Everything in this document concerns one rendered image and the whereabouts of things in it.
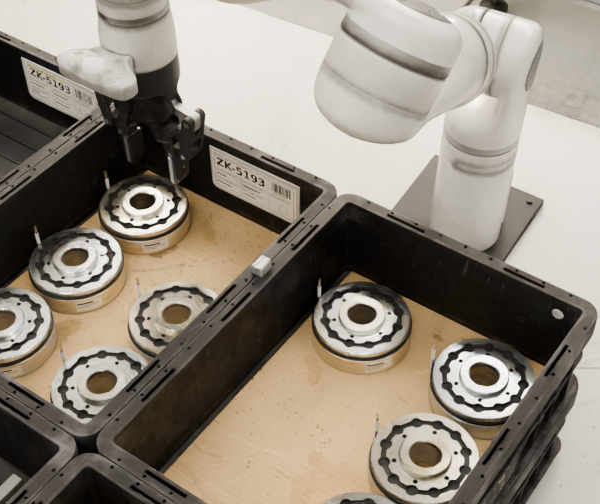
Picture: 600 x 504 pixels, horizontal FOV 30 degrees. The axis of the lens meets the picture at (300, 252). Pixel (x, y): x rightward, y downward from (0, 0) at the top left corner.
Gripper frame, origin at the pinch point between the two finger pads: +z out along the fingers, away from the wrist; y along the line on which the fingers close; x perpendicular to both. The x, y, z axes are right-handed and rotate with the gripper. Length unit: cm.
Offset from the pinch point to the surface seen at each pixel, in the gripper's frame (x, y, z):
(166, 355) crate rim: 19.7, -17.9, 1.2
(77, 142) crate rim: 1.8, 10.2, 1.2
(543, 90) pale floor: -153, 16, 96
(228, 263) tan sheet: -0.1, -8.9, 11.3
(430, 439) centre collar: 9.9, -40.8, 7.6
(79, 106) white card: -7.1, 19.4, 6.1
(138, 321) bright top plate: 13.9, -8.2, 8.3
